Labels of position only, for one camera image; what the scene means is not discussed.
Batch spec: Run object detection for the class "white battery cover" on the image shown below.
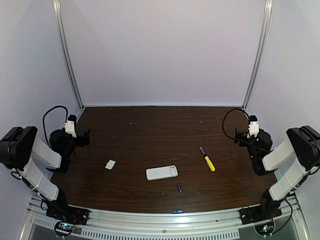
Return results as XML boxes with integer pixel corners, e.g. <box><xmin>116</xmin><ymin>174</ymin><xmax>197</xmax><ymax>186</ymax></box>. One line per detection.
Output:
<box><xmin>105</xmin><ymin>159</ymin><xmax>116</xmax><ymax>170</ymax></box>

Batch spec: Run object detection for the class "yellow handled screwdriver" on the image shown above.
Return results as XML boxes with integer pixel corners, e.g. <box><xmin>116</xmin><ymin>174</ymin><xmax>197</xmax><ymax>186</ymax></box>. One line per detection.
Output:
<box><xmin>199</xmin><ymin>146</ymin><xmax>216</xmax><ymax>172</ymax></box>

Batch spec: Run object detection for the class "white remote control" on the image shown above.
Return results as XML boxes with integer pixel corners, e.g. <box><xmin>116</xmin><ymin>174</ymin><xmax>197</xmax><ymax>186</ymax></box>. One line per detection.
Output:
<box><xmin>145</xmin><ymin>165</ymin><xmax>179</xmax><ymax>181</ymax></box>

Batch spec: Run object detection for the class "blue AAA battery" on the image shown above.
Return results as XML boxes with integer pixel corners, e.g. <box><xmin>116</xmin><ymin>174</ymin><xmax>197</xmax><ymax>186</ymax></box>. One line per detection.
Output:
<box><xmin>171</xmin><ymin>210</ymin><xmax>184</xmax><ymax>214</ymax></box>

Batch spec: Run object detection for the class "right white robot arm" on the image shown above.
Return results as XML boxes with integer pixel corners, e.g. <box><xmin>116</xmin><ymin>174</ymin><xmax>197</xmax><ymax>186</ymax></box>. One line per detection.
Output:
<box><xmin>234</xmin><ymin>125</ymin><xmax>320</xmax><ymax>210</ymax></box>

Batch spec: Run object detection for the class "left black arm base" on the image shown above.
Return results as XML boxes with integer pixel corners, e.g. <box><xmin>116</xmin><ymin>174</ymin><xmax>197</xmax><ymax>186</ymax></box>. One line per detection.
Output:
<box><xmin>46</xmin><ymin>205</ymin><xmax>90</xmax><ymax>239</ymax></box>

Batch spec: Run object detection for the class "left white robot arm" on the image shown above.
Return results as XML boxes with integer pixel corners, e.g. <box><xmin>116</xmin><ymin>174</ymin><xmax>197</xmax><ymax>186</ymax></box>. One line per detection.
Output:
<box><xmin>0</xmin><ymin>126</ymin><xmax>91</xmax><ymax>211</ymax></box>

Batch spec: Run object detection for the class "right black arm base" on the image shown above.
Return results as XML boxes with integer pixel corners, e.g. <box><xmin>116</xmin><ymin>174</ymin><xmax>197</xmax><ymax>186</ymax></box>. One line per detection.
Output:
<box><xmin>238</xmin><ymin>205</ymin><xmax>282</xmax><ymax>238</ymax></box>

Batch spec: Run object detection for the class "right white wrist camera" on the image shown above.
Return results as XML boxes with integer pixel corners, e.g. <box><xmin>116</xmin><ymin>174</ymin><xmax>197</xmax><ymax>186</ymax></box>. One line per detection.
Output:
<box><xmin>247</xmin><ymin>115</ymin><xmax>260</xmax><ymax>139</ymax></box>

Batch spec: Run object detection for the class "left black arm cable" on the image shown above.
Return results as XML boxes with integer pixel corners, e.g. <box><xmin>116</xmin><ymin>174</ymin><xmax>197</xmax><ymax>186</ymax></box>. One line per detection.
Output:
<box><xmin>42</xmin><ymin>105</ymin><xmax>70</xmax><ymax>146</ymax></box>

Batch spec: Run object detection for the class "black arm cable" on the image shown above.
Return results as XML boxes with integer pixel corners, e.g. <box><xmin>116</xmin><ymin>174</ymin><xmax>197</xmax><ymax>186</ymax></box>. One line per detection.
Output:
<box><xmin>222</xmin><ymin>107</ymin><xmax>271</xmax><ymax>153</ymax></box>
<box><xmin>42</xmin><ymin>105</ymin><xmax>70</xmax><ymax>146</ymax></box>

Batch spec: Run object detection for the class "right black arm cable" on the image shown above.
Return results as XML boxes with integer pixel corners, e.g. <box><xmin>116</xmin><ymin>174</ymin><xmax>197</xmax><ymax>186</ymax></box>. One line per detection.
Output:
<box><xmin>222</xmin><ymin>107</ymin><xmax>271</xmax><ymax>153</ymax></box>

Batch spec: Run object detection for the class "front aluminium rail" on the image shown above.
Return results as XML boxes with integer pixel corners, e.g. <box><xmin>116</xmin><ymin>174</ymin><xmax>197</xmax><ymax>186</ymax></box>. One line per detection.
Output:
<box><xmin>24</xmin><ymin>197</ymin><xmax>303</xmax><ymax>240</ymax></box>

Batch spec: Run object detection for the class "left aluminium frame post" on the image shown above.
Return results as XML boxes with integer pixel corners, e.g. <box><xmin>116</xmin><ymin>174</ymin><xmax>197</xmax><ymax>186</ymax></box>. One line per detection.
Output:
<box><xmin>52</xmin><ymin>0</ymin><xmax>85</xmax><ymax>110</ymax></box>

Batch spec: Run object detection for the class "aluminium frame post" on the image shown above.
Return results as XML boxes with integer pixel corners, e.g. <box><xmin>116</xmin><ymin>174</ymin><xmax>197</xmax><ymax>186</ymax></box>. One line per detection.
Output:
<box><xmin>52</xmin><ymin>0</ymin><xmax>85</xmax><ymax>110</ymax></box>
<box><xmin>242</xmin><ymin>0</ymin><xmax>273</xmax><ymax>111</ymax></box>

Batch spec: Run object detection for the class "right aluminium frame post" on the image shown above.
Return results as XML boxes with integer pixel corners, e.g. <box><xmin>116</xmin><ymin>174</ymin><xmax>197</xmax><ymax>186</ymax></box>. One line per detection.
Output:
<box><xmin>242</xmin><ymin>0</ymin><xmax>273</xmax><ymax>111</ymax></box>

